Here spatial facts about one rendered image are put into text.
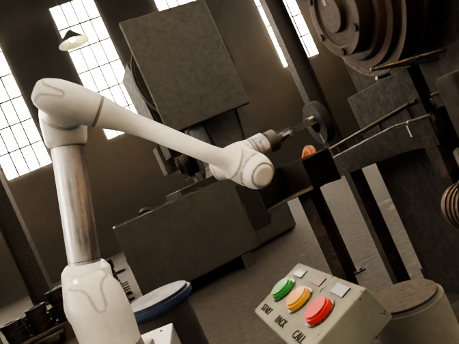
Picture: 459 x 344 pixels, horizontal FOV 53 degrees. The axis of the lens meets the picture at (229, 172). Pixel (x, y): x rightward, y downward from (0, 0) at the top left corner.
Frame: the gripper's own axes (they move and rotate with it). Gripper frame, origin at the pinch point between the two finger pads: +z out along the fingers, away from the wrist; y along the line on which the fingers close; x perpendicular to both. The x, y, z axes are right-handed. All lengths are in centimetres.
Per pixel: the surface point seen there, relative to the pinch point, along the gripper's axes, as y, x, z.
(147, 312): -39, -38, -84
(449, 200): 47, -34, 1
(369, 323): 100, -24, -50
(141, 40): -235, 126, -6
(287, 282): 82, -20, -52
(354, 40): 25.9, 15.5, 10.7
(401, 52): 31.8, 5.9, 18.7
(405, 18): 39.4, 13.4, 19.0
